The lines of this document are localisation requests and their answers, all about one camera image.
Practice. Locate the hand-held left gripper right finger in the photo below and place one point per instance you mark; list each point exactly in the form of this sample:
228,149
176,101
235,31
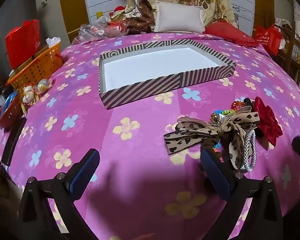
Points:
215,172

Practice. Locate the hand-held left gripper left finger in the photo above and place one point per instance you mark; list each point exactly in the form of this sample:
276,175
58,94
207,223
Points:
86,170

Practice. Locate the red flower hair clip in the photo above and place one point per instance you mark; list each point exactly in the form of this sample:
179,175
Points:
267,122

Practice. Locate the leopard print bow hair clip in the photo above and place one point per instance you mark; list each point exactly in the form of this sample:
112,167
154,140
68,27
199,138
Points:
190,135

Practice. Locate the striped cardboard box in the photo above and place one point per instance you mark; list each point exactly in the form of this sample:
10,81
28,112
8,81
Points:
145,90

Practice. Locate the pink floral bed sheet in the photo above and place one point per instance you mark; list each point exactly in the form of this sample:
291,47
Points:
140,155

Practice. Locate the painted ornament ball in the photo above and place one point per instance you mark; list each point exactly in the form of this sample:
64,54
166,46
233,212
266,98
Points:
43,83
28,93

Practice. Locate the red plastic basket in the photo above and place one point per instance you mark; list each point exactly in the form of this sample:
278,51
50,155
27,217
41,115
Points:
10,112

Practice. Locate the wooden shelf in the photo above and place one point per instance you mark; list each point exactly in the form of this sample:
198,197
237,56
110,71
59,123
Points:
290,52

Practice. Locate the blue foil packet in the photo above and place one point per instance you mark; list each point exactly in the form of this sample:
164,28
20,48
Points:
2,105

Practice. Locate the orange plastic basket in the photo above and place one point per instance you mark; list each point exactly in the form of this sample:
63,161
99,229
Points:
37,67

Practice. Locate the red shopping bag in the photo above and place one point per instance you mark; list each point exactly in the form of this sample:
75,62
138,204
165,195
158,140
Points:
267,38

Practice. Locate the white tissue paper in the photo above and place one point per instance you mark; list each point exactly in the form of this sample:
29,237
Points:
53,41

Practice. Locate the red pillow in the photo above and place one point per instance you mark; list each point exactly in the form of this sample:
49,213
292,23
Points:
227,32

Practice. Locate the clear plastic bags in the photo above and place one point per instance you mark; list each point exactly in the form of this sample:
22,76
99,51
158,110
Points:
97,28

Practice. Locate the red gift bag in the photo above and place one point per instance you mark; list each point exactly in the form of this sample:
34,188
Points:
22,42

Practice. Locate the white pillow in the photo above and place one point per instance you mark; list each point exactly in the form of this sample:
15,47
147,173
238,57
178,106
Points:
177,17

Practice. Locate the red plush toy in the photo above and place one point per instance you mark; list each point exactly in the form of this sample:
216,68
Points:
118,12

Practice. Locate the brown wooden door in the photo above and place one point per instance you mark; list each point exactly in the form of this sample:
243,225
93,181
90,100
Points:
73,7

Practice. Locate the brown floral quilt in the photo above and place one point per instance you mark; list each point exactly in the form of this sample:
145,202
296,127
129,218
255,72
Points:
142,15

